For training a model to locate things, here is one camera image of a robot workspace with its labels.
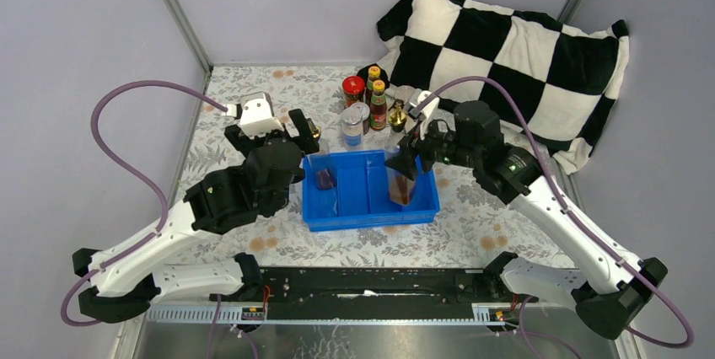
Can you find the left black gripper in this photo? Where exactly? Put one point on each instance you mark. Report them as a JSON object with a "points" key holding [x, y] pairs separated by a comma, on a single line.
{"points": [[240, 141]]}

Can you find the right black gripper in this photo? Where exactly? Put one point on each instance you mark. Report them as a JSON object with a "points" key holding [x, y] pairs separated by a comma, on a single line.
{"points": [[404, 161]]}

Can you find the glass oil bottle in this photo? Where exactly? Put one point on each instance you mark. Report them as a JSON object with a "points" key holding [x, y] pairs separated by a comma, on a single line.
{"points": [[322, 164], [401, 189]]}

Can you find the metal lid shaker jar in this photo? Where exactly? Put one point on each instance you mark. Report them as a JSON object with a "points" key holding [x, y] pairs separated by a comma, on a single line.
{"points": [[352, 129]]}

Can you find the blue divided plastic bin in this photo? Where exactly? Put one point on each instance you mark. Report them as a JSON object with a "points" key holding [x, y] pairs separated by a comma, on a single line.
{"points": [[361, 197]]}

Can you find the sauce bottle yellow cap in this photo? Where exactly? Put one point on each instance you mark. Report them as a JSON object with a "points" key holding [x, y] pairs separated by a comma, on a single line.
{"points": [[374, 74], [378, 106]]}

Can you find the tall glass spice canister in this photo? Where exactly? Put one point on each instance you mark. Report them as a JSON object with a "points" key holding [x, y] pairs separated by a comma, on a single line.
{"points": [[403, 94]]}

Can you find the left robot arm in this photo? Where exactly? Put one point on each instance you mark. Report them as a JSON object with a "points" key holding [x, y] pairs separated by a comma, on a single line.
{"points": [[122, 282]]}

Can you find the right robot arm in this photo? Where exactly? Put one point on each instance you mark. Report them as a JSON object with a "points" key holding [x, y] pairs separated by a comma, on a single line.
{"points": [[608, 287]]}

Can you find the white lid sauce jar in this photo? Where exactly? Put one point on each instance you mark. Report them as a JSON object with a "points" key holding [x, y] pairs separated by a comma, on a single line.
{"points": [[364, 111]]}

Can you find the red lid chili jar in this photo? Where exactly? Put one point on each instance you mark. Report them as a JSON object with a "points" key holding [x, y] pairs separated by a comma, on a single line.
{"points": [[353, 88]]}

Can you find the floral fern tablecloth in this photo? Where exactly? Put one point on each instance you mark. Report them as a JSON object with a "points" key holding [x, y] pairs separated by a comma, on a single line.
{"points": [[471, 229]]}

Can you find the black white checkered pillow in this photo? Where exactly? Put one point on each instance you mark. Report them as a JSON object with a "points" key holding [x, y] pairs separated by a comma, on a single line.
{"points": [[532, 70]]}

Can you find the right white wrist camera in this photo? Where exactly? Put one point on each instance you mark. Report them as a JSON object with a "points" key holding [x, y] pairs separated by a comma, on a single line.
{"points": [[421, 105]]}

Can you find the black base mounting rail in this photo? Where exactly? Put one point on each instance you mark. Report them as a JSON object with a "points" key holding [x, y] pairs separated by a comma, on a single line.
{"points": [[373, 294]]}

